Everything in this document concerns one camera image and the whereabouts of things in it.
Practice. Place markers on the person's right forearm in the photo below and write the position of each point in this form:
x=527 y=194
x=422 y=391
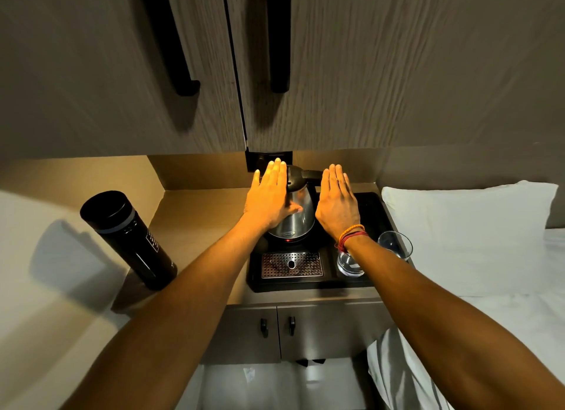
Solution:
x=437 y=317

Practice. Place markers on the person's left middle finger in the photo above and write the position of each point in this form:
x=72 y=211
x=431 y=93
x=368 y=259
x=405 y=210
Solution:
x=276 y=172

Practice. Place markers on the wooden upper cabinet door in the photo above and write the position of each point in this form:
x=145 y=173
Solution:
x=397 y=61
x=88 y=70

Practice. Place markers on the person's left forearm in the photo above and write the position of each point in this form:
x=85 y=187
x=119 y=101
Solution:
x=176 y=308

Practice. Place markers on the white pillow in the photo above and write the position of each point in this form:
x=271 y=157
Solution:
x=463 y=237

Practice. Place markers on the white bed sheet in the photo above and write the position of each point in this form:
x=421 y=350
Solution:
x=529 y=317

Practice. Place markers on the black insulated flask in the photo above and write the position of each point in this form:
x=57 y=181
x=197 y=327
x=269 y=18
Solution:
x=128 y=242

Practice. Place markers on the person's left thumb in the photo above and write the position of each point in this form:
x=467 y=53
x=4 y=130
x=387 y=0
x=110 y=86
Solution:
x=293 y=210

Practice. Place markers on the orange thread wristband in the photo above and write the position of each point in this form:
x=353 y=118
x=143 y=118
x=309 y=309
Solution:
x=351 y=230

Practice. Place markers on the person's left little finger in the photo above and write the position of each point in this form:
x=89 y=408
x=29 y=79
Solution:
x=256 y=179

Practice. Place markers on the white paper scrap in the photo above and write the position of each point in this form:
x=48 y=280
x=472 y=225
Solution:
x=250 y=374

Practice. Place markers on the black serving tray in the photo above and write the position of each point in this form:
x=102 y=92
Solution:
x=375 y=211

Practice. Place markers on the perforated metal drip grate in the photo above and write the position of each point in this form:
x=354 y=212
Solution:
x=304 y=265

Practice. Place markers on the black cabinet knob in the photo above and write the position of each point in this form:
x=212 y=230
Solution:
x=264 y=328
x=292 y=326

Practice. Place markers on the grey lower cabinet door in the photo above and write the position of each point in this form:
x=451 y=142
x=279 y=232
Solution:
x=240 y=334
x=331 y=330

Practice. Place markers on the person's right middle finger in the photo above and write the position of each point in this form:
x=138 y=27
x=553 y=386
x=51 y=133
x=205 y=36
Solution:
x=334 y=178

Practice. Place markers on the clear drinking glass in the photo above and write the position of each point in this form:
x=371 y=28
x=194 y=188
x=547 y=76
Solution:
x=348 y=266
x=395 y=243

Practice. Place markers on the person's right little finger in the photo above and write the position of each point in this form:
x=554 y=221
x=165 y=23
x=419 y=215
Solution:
x=349 y=188

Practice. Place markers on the black wall socket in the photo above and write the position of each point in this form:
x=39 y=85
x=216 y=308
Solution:
x=260 y=160

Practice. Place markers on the red thread wristband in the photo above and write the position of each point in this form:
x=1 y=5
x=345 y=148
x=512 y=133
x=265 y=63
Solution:
x=352 y=236

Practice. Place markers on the person's right hand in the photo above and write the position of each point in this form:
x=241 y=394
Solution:
x=336 y=206

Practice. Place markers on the steel electric kettle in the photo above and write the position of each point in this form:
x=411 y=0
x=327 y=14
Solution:
x=300 y=220

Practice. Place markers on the person's left hand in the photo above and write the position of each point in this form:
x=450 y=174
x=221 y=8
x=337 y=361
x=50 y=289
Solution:
x=267 y=200

